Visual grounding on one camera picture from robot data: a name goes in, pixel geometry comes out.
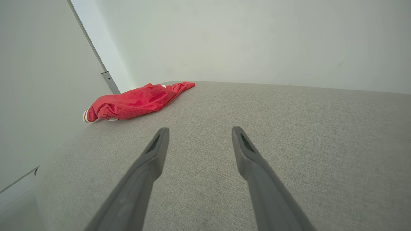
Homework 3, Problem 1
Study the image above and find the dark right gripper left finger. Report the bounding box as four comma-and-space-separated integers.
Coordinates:
84, 127, 170, 231

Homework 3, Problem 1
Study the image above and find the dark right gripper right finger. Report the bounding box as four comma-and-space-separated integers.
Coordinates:
232, 126, 317, 231

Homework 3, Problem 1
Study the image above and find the red basketball jersey white trim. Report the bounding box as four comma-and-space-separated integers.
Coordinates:
83, 82, 196, 123

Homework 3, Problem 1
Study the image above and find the white wall baseboard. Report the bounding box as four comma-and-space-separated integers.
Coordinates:
0, 165, 40, 212

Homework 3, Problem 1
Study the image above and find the grey metal wall strip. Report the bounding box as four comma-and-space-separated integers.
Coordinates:
67, 0, 121, 95

